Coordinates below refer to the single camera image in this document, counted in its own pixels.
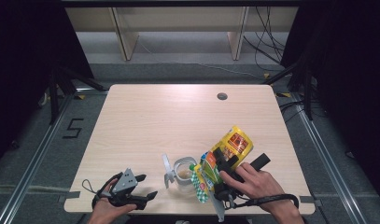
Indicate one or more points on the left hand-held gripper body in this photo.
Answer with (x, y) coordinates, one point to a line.
(125, 182)

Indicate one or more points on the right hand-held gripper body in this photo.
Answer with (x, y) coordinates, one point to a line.
(226, 193)

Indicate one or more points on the yellow pouch with green cap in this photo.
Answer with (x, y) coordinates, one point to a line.
(237, 141)

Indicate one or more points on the clear jar with white lid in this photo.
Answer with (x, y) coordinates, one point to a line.
(184, 175)

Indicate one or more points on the person's left hand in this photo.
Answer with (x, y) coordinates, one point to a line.
(105, 211)

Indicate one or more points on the person's right hand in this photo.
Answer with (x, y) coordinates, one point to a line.
(262, 186)

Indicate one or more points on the gray tape strip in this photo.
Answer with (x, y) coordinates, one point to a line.
(69, 196)
(310, 200)

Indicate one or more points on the round table grommet hole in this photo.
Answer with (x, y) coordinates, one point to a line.
(222, 96)

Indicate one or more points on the black metal stand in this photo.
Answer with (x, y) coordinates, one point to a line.
(308, 93)
(53, 93)

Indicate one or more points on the dark curtain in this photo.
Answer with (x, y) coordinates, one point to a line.
(22, 46)
(349, 62)

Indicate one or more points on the aluminium floor rail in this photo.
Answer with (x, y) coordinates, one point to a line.
(38, 155)
(334, 168)

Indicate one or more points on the light wooden table frame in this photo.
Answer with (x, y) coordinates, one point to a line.
(178, 18)

